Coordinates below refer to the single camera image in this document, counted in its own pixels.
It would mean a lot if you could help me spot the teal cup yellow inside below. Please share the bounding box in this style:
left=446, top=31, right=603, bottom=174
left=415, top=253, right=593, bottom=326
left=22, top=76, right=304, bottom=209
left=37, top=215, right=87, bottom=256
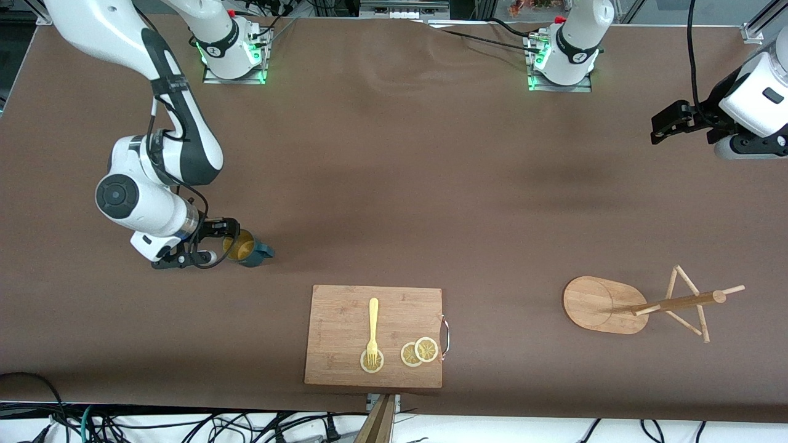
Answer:
left=222, top=229, right=275, bottom=268

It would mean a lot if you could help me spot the wooden cup rack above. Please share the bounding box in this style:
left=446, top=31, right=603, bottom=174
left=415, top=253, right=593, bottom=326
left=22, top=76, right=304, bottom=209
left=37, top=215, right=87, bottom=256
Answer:
left=562, top=265, right=746, bottom=344

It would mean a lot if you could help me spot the brown table cover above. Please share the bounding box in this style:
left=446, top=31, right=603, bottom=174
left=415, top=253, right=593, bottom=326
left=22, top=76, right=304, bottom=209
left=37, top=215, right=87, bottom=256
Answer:
left=0, top=11, right=788, bottom=425

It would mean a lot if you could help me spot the bamboo cutting board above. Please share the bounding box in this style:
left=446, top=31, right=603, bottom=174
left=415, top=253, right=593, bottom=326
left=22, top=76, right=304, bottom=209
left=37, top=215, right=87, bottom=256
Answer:
left=304, top=284, right=451, bottom=389

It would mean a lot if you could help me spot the yellow plastic fork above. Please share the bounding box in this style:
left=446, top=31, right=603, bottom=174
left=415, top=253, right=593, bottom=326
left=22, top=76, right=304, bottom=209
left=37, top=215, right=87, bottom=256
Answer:
left=367, top=298, right=379, bottom=365

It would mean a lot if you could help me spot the orange object behind table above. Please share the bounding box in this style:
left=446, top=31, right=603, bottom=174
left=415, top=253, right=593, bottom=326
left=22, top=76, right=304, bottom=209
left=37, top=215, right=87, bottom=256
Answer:
left=508, top=0, right=555, bottom=16

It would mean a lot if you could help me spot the grey power strip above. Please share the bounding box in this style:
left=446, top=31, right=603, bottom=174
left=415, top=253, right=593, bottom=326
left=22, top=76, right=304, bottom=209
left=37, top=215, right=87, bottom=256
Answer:
left=359, top=0, right=451, bottom=20

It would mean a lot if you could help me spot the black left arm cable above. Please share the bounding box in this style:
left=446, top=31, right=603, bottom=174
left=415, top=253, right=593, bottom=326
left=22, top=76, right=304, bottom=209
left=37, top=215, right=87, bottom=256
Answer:
left=688, top=0, right=715, bottom=118

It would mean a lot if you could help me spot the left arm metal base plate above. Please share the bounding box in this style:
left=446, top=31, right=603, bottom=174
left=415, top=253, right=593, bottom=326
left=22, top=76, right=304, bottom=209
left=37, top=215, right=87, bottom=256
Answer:
left=525, top=34, right=593, bottom=93

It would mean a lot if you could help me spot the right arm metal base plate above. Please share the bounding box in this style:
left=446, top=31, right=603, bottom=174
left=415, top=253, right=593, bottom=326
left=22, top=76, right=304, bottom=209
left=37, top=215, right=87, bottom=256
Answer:
left=202, top=28, right=269, bottom=86

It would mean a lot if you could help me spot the short black base cable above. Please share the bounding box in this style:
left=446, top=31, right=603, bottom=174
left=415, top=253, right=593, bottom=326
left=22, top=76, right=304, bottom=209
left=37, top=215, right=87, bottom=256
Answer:
left=486, top=17, right=539, bottom=39

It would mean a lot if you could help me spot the long black base cable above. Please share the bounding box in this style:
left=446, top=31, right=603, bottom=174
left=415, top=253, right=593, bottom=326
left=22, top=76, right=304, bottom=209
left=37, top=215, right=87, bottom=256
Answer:
left=440, top=28, right=542, bottom=55

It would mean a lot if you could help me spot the teal cable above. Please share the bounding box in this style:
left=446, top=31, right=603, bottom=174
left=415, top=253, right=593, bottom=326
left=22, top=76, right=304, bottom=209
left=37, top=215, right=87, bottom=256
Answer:
left=79, top=404, right=99, bottom=443

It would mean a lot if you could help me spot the looping black cable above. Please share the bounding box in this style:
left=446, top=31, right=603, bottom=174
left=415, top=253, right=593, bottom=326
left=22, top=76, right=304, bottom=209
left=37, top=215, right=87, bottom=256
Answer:
left=0, top=372, right=70, bottom=443

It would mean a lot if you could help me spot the wooden post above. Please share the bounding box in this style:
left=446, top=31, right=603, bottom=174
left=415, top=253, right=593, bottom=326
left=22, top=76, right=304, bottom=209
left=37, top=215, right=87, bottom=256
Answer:
left=354, top=394, right=396, bottom=443

